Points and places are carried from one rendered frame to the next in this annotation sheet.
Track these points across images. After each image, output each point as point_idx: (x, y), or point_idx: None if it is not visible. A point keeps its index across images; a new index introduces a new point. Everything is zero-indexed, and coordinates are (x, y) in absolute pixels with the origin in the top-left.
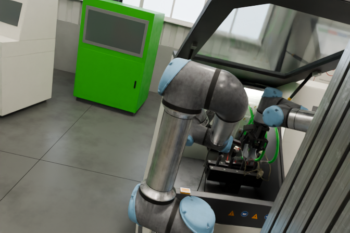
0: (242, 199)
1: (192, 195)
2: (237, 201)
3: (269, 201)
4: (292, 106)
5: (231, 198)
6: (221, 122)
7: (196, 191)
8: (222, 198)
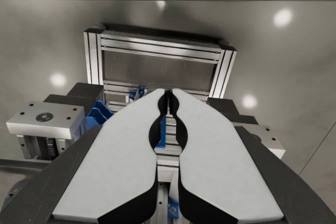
0: None
1: None
2: None
3: None
4: None
5: None
6: None
7: None
8: None
